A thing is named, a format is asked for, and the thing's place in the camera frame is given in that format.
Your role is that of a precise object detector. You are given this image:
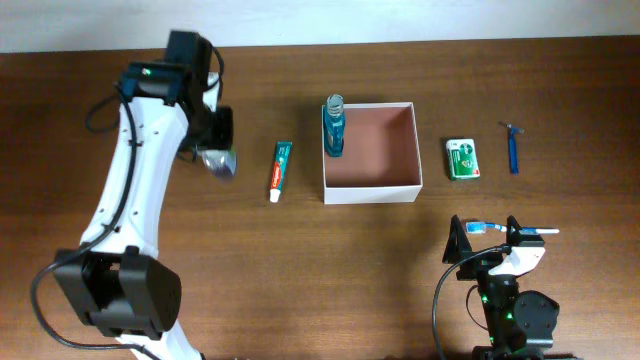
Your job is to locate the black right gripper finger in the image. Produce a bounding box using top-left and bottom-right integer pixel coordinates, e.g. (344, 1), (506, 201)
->
(506, 215), (523, 244)
(442, 215), (472, 264)

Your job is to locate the green soap box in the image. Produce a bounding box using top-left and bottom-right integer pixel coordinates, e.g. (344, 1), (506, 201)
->
(445, 138), (481, 181)

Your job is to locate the clear purple liquid bottle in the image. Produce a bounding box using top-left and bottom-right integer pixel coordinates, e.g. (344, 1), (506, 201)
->
(200, 149), (237, 179)

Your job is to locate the teal mouthwash bottle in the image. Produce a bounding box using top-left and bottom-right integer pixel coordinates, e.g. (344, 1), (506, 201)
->
(323, 94), (346, 157)

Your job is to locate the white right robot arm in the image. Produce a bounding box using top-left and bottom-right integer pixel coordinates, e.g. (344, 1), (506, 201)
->
(431, 215), (560, 360)

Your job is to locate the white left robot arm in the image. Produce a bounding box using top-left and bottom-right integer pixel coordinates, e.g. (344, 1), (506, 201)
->
(46, 30), (236, 359)

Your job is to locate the blue white toothbrush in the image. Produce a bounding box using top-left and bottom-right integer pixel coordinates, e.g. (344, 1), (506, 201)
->
(465, 221), (560, 235)

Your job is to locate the blue disposable razor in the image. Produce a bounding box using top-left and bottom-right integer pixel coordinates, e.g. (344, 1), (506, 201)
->
(499, 122), (524, 175)

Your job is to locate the white cardboard box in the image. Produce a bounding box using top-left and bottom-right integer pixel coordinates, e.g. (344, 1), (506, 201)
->
(322, 102), (423, 205)

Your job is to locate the green red toothpaste tube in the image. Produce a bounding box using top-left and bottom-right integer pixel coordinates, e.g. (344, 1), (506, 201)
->
(269, 141), (293, 203)

